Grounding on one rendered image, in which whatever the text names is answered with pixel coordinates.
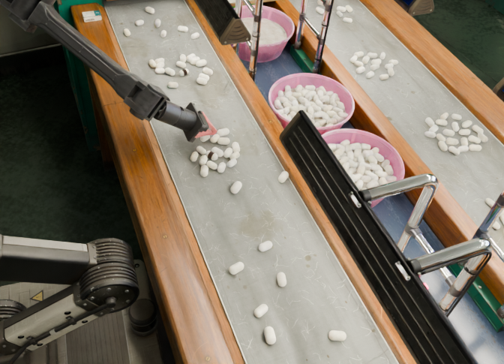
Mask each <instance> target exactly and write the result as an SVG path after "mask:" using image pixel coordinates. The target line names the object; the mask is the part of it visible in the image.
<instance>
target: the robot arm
mask: <svg viewBox="0 0 504 364"><path fill-rule="evenodd" d="M55 1H56V0H0V4H1V5H3V6H4V7H5V8H7V9H8V10H9V11H10V13H9V15H8V17H9V18H10V19H11V20H13V21H14V22H15V23H16V24H17V25H18V26H20V27H21V28H22V29H24V30H25V31H26V32H29V33H34V32H35V30H36V29H37V27H38V28H40V29H42V30H44V31H45V32H46V33H47V34H49V35H50V36H51V37H53V38H54V39H55V40H57V41H58V42H59V43H60V44H61V45H62V46H63V47H65V48H66V49H67V50H69V51H70V52H71V53H73V54H74V55H75V56H76V57H77V58H78V59H80V60H81V61H82V62H83V63H85V64H86V65H87V66H89V67H90V68H91V69H92V70H93V71H94V72H95V73H97V74H98V75H99V76H101V77H102V78H103V79H104V80H106V81H107V82H108V83H109V84H110V85H111V86H112V88H113V89H114V90H115V92H116V94H117V95H118V96H120V97H121V98H122V99H124V100H123V102H124V103H126V104H127V105H128V106H129V107H130V110H129V111H130V113H131V114H132V115H134V116H136V117H137V118H138V119H141V120H144V119H145V120H147V121H149V122H150V121H151V120H152V118H153V117H154V119H157V120H158V121H161V122H164V123H166V124H168V125H171V126H173V127H176V128H179V129H182V130H183V132H184V135H185V136H186V138H187V141H188V142H191V143H192V142H193V141H195V139H196V138H198V137H203V136H206V135H214V134H216V133H217V132H218V131H217V130H216V128H215V127H214V126H213V124H212V123H211V122H210V121H209V119H208V118H207V116H206V115H205V113H204V112H203V111H200V110H199V111H198V112H197V110H196V108H195V106H194V103H192V102H190V103H189V104H188V105H187V106H186V108H184V107H181V106H179V105H177V104H174V103H172V102H170V99H169V98H168V97H167V95H166V94H165V93H164V92H163V90H162V89H161V88H160V87H159V86H153V85H152V84H151V83H147V82H146V81H144V80H142V79H141V78H140V77H138V76H137V75H136V74H133V73H131V72H130V71H127V70H126V69H124V68H123V67H122V66H120V65H119V64H118V63H117V62H115V61H114V60H113V59H111V58H110V57H109V56H108V55H107V54H106V53H104V52H103V51H102V50H100V49H99V48H98V47H97V46H95V45H94V44H93V43H92V42H91V41H90V40H89V39H87V38H86V37H85V36H83V35H82V34H81V33H79V32H78V31H77V30H76V29H75V28H74V27H73V26H71V25H70V24H69V23H67V22H66V21H65V20H64V19H63V18H62V17H61V16H60V15H59V14H58V13H57V11H56V10H55V8H54V7H53V4H54V2H55ZM209 128H210V129H211V130H208V129H209Z"/></svg>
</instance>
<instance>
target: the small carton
mask: <svg viewBox="0 0 504 364"><path fill-rule="evenodd" d="M82 18H83V20H84V22H85V23H86V22H92V21H98V20H102V18H101V13H100V11H87V12H82Z"/></svg>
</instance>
